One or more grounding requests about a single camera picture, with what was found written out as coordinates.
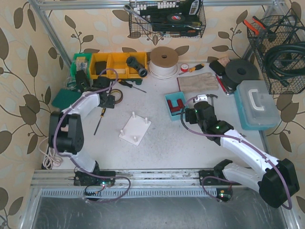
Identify brown tape roll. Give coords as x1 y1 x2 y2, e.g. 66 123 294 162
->
108 89 123 105

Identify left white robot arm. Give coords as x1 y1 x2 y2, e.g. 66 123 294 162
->
49 68 119 179

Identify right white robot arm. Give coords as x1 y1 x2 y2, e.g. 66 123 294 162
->
180 96 300 210

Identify red springs in tray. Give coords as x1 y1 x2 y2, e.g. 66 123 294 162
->
167 99 185 116

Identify small claw hammer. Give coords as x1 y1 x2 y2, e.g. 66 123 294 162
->
206 94 218 106

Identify blue plastic tray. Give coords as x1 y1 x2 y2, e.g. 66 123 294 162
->
165 92 186 121

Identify black battery charger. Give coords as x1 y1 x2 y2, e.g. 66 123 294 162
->
75 70 90 93

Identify beige work glove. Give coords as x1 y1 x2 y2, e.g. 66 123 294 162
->
177 73 219 93

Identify yellow parts bin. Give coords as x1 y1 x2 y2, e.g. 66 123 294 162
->
89 52 148 80

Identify black block in bin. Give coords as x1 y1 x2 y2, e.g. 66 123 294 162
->
95 61 107 75

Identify green plastic case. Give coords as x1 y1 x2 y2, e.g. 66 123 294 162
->
51 89 81 110

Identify black pipe fitting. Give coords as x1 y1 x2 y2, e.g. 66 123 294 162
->
126 56 148 78

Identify green parts bin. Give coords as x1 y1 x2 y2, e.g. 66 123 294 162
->
70 53 92 78

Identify red white tape roll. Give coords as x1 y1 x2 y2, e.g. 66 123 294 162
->
180 63 189 73

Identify black sanding block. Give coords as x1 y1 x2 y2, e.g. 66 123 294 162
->
209 57 230 76

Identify black rubber disc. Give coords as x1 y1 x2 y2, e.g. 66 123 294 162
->
222 59 259 90

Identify translucent teal storage box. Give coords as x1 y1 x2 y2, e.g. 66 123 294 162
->
234 80 281 131

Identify white peg base plate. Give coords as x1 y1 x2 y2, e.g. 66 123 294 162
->
119 112 152 146

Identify red handled tool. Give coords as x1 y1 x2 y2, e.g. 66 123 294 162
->
215 73 234 95

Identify white cable spool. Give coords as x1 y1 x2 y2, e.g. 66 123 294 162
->
149 46 179 80

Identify top wire basket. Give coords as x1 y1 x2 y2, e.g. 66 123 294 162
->
123 0 206 40

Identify wire basket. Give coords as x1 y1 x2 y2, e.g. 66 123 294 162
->
247 14 305 94
123 0 206 40

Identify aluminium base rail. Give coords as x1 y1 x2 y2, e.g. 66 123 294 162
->
30 168 263 198

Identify orange handled pliers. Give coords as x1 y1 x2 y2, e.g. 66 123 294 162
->
243 16 266 36

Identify coiled black hose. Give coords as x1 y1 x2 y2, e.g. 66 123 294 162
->
264 14 305 82

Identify right wire basket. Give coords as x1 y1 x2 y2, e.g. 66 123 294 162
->
247 14 305 94

